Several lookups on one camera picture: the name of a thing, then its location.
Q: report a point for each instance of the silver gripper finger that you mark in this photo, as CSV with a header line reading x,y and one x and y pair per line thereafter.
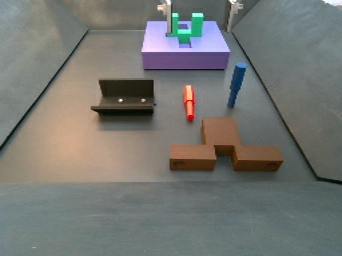
x,y
165,7
235,6

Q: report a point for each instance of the brown T-shaped block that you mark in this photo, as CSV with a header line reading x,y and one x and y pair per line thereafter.
x,y
222,142

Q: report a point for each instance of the purple base block fixture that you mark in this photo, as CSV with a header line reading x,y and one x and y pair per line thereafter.
x,y
206,53

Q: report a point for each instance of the green U-shaped block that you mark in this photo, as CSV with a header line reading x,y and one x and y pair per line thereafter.
x,y
186,33

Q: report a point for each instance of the blue cylindrical peg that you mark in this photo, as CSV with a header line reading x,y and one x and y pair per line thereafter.
x,y
238,75

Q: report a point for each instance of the red hexagonal peg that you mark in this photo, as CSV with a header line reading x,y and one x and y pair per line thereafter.
x,y
189,99

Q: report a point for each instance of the black angle bracket fixture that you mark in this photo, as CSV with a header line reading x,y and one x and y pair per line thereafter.
x,y
126,95

